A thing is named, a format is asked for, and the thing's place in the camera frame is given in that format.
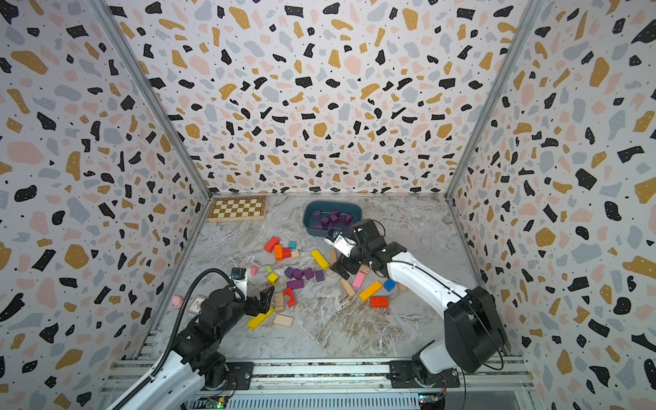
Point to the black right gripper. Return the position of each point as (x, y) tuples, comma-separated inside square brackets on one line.
[(354, 265)]

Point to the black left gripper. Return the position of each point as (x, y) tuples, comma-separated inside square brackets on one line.
[(264, 302)]

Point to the purple rectangular block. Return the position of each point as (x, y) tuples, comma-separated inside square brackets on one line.
[(295, 284)]

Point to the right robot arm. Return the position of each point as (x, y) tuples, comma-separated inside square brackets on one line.
[(473, 330)]

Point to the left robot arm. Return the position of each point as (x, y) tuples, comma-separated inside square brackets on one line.
[(192, 361)]

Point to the teal plastic storage bin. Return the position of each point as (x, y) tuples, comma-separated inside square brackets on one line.
[(350, 214)]

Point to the pink rectangular block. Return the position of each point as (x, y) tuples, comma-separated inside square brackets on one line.
[(359, 280)]

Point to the natural wood long plank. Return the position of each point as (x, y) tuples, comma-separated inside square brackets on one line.
[(348, 288)]

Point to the red arch block front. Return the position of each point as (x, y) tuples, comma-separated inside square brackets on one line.
[(291, 297)]

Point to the yellow block near gripper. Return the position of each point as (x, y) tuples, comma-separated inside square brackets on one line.
[(257, 321)]

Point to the natural wood square block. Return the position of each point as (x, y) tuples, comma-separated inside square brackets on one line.
[(283, 320)]

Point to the yellow orange long block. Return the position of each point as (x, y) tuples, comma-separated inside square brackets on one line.
[(370, 291)]

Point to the red wedge block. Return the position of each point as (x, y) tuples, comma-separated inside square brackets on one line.
[(379, 302)]

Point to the orange rectangular block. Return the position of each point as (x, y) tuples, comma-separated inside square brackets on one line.
[(278, 252)]

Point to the blue cube block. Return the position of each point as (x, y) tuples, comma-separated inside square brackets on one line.
[(389, 285)]

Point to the wooden chessboard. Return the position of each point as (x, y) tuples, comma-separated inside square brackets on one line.
[(239, 208)]

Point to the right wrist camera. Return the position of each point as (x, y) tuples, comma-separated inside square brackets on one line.
[(339, 242)]

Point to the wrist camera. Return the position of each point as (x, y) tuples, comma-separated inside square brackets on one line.
[(339, 242), (240, 280)]

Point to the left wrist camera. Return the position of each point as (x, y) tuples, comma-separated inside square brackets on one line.
[(240, 280)]

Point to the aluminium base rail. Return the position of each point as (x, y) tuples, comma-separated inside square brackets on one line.
[(504, 382)]

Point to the aluminium corner post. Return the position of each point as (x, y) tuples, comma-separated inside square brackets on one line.
[(526, 23)]

